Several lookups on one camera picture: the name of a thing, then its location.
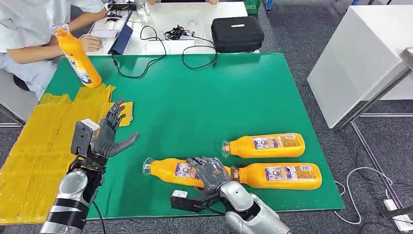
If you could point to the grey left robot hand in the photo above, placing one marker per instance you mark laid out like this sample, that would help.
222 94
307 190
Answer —
106 142

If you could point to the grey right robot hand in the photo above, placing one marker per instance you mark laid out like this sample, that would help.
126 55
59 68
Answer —
211 172

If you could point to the orange drink bottle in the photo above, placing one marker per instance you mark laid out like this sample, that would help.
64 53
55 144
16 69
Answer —
245 147
255 176
77 58
164 171

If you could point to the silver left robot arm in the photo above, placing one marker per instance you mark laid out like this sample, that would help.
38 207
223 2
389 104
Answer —
72 190

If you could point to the green mat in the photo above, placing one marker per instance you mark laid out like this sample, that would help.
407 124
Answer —
193 106

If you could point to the yellow sheet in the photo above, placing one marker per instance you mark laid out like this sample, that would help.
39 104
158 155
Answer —
32 155

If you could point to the tablet with blue cover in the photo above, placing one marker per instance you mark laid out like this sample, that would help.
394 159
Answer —
124 40

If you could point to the white phone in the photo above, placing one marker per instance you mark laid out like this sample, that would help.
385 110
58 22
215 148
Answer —
105 34

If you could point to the clear plastic bottle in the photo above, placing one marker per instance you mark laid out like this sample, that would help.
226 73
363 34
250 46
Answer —
142 11

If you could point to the black flat device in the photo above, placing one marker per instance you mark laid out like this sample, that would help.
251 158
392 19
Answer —
122 6

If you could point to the black zip case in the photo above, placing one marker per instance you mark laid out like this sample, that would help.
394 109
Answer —
237 34

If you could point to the green crate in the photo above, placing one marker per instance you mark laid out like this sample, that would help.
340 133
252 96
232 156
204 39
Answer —
251 5

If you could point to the white side table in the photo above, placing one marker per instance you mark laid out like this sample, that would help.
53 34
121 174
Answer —
355 58

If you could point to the white power strip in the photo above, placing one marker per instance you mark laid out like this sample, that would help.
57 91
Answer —
400 219

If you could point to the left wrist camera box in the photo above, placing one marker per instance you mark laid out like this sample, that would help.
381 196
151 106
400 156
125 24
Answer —
82 135

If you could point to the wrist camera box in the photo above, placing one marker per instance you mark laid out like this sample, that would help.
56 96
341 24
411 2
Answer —
82 135
187 204

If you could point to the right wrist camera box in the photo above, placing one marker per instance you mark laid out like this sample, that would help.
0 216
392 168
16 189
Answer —
187 204

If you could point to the steel stand frame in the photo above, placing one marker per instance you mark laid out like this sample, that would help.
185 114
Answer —
377 94

